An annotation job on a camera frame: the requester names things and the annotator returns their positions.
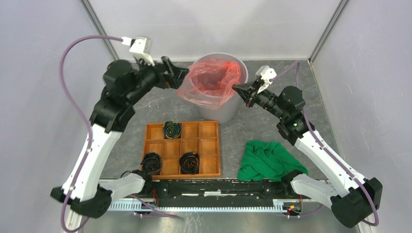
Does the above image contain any dark rolled sock bottom middle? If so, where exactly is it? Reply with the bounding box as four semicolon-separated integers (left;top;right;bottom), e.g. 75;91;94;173
179;151;200;175

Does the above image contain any dark rolled sock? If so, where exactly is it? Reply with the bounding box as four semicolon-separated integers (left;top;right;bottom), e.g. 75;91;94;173
140;152;163;175
162;121;182;139
179;151;200;175

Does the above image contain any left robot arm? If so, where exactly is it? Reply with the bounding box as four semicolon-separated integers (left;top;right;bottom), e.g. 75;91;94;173
51;56;189;218

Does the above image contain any aluminium frame post left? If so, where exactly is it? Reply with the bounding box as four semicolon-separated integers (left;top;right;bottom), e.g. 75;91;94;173
79;0;120;60

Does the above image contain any white slotted cable duct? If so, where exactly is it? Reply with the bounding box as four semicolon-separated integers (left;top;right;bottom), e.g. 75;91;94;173
106;200;286;213

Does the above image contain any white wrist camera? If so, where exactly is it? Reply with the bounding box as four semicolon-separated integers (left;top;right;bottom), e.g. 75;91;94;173
122;35;155;66
256;65;277;87

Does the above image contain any orange wooden compartment tray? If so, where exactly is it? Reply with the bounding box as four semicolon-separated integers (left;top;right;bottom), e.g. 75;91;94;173
143;120;221;180

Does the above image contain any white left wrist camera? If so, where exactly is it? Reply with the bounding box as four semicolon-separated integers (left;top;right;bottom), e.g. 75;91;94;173
122;35;155;66

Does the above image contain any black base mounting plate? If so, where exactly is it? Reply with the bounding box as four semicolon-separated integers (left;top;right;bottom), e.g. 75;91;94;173
136;179;309;207

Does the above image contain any aluminium frame post right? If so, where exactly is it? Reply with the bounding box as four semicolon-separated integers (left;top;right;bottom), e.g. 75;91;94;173
308;0;350;64

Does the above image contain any red plastic trash bag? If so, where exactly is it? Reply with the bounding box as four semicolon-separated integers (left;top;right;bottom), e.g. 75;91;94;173
176;58;242;110

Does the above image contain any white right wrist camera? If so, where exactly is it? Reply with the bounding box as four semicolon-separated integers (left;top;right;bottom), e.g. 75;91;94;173
256;65;277;87

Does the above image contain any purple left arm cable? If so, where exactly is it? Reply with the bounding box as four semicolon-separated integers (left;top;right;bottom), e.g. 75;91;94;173
59;35;179;233

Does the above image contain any dark rolled sock top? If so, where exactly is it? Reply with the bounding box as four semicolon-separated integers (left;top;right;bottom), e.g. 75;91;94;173
162;121;182;139

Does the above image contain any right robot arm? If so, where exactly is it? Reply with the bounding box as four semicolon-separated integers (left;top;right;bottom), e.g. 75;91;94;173
232;80;383;228

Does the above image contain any aluminium frame post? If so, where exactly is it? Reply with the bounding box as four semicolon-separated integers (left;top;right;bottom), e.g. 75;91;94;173
308;0;350;64
79;0;120;60

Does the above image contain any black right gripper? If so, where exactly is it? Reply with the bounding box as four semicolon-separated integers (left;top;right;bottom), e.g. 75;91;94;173
232;78;287;120

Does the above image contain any grey plastic trash bin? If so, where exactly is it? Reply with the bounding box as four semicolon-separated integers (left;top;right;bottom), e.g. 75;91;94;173
193;52;249;123

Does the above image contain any dark rolled sock bottom left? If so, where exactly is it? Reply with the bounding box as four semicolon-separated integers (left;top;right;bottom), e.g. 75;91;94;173
140;152;163;175

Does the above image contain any green cloth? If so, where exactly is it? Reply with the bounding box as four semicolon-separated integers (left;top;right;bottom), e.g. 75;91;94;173
237;140;308;182

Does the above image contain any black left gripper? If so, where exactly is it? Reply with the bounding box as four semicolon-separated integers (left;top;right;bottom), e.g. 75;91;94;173
129;54;191;103

